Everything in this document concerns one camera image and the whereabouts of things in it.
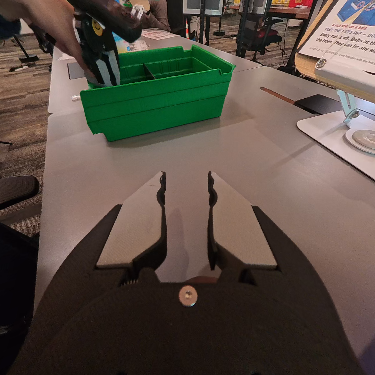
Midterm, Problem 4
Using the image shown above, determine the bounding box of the black flat device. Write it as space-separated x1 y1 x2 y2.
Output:
294 94 350 115

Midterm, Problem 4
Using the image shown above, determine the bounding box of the black light stand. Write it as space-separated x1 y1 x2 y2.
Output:
12 35 39 64

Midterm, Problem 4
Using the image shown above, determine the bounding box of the black chair armrest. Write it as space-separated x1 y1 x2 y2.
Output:
0 175 40 210

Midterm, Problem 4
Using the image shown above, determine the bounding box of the printed instruction sheet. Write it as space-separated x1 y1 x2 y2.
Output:
298 0 375 65

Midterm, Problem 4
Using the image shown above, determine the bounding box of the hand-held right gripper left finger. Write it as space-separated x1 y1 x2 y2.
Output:
96 171 168 271

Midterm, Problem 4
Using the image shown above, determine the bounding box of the text printed paper sheet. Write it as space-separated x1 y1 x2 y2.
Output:
142 29 177 40

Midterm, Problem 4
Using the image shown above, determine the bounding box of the person's left forearm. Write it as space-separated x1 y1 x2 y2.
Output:
0 13 22 40

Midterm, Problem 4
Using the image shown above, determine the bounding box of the blue printed packet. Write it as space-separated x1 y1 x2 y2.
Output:
113 32 131 54

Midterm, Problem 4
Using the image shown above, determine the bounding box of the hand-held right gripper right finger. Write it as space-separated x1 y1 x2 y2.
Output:
207 171 278 271

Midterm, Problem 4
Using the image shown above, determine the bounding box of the grey panel on stand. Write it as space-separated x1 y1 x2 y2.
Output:
183 0 224 44

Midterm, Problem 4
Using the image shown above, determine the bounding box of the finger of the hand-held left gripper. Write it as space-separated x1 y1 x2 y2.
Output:
84 58 106 87
103 49 121 87

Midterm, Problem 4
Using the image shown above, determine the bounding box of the black bin divider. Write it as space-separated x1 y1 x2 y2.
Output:
143 62 159 80

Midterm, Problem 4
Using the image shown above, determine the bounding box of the white tilting document stand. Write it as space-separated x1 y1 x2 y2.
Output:
294 0 375 181

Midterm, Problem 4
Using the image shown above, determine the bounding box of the green plastic bin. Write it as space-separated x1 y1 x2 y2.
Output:
80 45 237 143

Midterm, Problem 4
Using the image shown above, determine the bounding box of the person's left hand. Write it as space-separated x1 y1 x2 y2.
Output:
20 0 86 72

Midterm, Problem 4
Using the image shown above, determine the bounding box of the black office chair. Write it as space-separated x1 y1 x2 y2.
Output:
242 15 283 57

